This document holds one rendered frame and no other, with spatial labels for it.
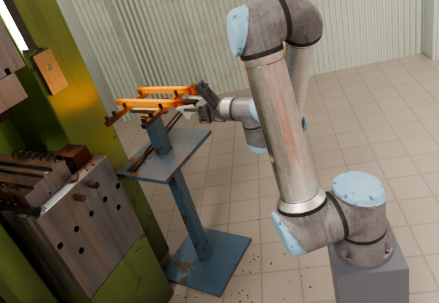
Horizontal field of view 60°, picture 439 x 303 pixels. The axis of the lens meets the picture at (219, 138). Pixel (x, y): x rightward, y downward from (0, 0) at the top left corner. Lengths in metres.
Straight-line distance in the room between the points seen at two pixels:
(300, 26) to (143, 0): 3.02
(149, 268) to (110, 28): 2.50
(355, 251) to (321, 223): 0.20
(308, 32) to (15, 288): 1.41
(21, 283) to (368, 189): 1.33
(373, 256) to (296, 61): 0.64
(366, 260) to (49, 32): 1.46
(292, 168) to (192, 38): 2.99
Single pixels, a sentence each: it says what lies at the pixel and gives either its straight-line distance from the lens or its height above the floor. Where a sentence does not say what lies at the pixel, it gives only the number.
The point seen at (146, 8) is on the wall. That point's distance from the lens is 3.94.
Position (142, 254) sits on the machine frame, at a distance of 1.93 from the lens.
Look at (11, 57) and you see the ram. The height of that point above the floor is 1.41.
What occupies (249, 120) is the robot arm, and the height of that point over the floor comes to 0.99.
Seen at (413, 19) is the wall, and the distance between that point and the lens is 4.14.
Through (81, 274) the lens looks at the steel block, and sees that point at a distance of 1.68.
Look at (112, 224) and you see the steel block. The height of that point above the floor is 0.64.
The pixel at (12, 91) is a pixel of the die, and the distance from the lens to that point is 1.47.
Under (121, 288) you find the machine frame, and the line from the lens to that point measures 1.88.
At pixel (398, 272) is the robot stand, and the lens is 1.36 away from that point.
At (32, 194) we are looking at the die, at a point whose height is 0.97.
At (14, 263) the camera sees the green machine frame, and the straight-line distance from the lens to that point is 1.73.
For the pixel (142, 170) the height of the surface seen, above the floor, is 0.76.
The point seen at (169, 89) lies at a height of 1.03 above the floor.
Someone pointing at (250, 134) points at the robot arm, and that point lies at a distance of 1.43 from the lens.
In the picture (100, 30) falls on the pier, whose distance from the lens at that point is 3.91.
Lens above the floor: 1.65
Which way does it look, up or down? 30 degrees down
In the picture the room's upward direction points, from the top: 17 degrees counter-clockwise
